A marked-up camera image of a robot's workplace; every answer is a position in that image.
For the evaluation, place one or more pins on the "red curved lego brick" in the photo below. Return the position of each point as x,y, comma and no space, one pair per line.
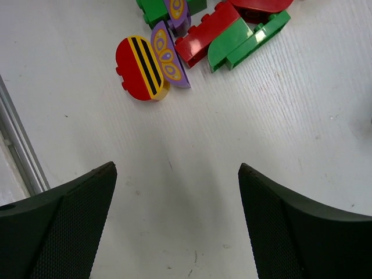
259,11

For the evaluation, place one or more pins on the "purple butterfly wing lego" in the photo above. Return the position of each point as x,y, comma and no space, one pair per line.
166,55

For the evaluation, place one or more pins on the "green curved lego brick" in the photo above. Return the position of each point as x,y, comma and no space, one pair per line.
239,41

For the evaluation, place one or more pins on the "green purple butterfly lego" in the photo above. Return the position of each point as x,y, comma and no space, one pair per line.
176,14

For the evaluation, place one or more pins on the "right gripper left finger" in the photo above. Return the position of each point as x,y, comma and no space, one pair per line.
56,234

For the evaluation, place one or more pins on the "red long lego brick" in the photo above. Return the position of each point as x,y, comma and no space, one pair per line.
193,47

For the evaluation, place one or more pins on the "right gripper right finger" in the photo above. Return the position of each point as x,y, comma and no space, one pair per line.
293,236

